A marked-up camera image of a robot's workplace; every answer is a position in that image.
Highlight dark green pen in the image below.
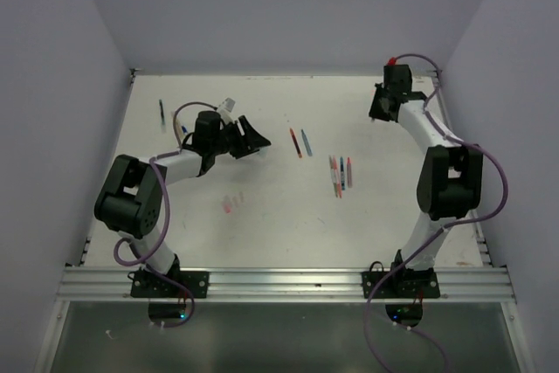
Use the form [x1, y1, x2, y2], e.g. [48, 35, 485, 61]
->
[158, 99, 167, 133]

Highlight light blue pen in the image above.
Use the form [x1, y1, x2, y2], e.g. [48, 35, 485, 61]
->
[300, 129, 313, 157]

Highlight aluminium mounting rail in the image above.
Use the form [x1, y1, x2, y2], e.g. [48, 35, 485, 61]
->
[56, 267, 515, 303]

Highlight green thin pen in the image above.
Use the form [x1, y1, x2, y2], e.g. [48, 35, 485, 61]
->
[328, 155, 337, 187]

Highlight yellow highlighter pen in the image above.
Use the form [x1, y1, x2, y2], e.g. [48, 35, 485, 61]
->
[174, 118, 184, 142]

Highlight red highlighter pen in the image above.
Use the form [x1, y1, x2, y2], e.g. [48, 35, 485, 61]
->
[332, 156, 342, 198]

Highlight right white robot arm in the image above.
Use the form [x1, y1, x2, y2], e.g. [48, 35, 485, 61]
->
[369, 60, 483, 297]

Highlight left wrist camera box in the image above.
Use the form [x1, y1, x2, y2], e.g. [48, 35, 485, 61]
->
[216, 98, 235, 125]

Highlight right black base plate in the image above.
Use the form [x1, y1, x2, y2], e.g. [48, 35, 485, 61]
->
[361, 269, 441, 299]

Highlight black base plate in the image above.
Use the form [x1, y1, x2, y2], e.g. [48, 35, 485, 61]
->
[361, 269, 441, 299]
[127, 269, 210, 299]

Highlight red black gel pen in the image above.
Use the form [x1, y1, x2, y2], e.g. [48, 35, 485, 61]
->
[289, 128, 303, 159]

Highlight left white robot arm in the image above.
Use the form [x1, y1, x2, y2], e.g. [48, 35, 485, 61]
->
[94, 111, 272, 297]

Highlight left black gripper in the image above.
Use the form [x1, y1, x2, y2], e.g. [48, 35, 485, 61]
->
[210, 115, 270, 159]

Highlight blue gel pen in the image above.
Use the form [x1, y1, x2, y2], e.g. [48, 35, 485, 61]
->
[339, 156, 346, 191]

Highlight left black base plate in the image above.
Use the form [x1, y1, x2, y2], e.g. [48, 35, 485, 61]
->
[127, 269, 210, 299]

